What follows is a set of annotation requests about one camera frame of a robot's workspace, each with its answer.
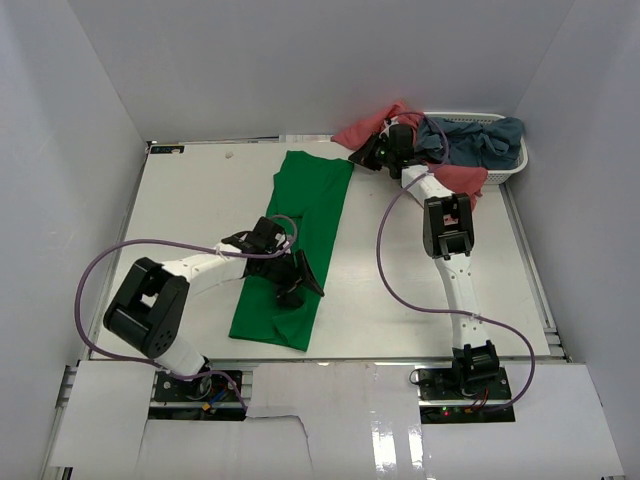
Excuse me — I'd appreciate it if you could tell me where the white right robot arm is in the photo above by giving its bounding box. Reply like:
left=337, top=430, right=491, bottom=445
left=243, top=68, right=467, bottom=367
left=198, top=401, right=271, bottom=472
left=349, top=124, right=500, bottom=399

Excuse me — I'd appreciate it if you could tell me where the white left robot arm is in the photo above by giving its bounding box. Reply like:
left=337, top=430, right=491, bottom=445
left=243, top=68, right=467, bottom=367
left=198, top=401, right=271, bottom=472
left=103, top=217, right=324, bottom=399

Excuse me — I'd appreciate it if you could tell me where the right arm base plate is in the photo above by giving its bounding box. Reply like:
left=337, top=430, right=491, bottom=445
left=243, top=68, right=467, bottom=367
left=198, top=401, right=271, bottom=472
left=408, top=367, right=516, bottom=425

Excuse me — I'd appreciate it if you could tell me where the dark blue t shirt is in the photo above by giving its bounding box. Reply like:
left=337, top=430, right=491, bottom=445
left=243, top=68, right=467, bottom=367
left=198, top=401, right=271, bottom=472
left=414, top=117, right=524, bottom=170

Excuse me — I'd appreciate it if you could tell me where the salmon pink t shirt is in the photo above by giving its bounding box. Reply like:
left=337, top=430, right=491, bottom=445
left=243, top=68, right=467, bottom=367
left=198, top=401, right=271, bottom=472
left=331, top=100, right=488, bottom=207

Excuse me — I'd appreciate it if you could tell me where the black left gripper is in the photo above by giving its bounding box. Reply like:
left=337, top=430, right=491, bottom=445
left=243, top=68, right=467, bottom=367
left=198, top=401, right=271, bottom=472
left=258, top=247, right=323, bottom=309

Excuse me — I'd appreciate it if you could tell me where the green t shirt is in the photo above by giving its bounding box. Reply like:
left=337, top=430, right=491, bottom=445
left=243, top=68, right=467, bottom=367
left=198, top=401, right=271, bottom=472
left=228, top=150, right=355, bottom=353

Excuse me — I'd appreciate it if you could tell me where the white plastic laundry basket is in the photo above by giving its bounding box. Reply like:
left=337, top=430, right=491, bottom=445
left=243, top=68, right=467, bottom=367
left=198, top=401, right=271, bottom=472
left=418, top=111, right=528, bottom=185

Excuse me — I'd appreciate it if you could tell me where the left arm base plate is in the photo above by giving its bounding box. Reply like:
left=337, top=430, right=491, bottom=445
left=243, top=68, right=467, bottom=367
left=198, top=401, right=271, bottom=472
left=148, top=370, right=246, bottom=422

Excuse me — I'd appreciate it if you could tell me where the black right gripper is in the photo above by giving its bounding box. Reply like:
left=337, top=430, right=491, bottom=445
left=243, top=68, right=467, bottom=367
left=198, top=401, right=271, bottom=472
left=350, top=132, right=396, bottom=171

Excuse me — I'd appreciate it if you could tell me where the black label sticker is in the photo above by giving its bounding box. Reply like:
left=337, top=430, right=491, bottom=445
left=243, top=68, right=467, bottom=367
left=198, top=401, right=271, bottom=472
left=149, top=145, right=185, bottom=155

